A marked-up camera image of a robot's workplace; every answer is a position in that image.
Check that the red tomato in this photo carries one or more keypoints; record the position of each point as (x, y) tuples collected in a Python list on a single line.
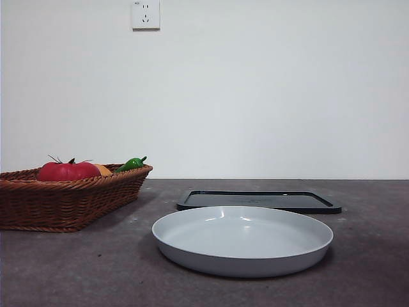
[(64, 172)]

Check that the green chili pepper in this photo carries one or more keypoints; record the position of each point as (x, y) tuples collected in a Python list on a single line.
[(129, 164)]

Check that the orange fruit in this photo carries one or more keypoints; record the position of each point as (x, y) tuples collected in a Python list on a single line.
[(105, 170)]

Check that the pale grey round plate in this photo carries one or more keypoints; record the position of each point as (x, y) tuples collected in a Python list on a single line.
[(243, 256)]

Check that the black rectangular tray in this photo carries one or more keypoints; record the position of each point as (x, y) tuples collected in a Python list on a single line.
[(319, 204)]

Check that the brown wicker basket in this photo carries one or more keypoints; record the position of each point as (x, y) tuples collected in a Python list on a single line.
[(64, 204)]

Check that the white wall socket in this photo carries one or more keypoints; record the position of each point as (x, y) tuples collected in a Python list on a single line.
[(146, 16)]

